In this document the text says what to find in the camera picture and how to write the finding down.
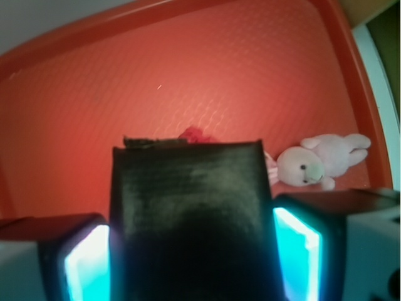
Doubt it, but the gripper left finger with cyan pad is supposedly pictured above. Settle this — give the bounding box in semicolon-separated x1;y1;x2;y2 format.
1;213;110;300

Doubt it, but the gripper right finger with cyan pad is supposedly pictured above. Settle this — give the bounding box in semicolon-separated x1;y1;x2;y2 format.
273;188;400;300

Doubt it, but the black box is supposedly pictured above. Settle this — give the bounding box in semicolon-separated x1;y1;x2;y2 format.
110;140;285;300

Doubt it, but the pink plush bunny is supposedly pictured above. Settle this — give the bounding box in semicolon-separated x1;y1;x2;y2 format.
264;134;371;191

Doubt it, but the crumpled red paper ball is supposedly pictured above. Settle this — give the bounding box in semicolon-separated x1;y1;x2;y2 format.
178;126;219;144

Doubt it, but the red plastic tray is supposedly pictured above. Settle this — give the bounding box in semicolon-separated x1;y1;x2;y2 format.
1;1;393;218

